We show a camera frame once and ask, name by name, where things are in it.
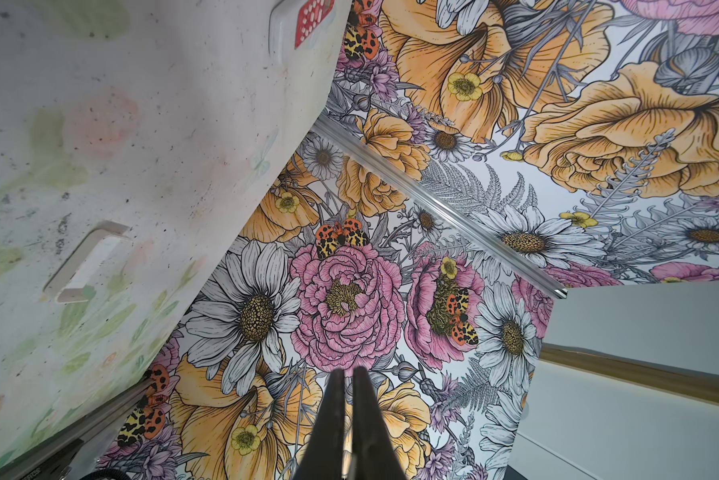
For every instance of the white battery cover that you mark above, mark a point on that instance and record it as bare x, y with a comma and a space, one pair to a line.
67, 286

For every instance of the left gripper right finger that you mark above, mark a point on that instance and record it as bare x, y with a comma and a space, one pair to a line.
373, 456

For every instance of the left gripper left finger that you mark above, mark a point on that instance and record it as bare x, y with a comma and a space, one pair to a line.
324, 454

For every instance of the red white remote control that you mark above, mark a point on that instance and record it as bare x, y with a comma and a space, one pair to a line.
293, 23

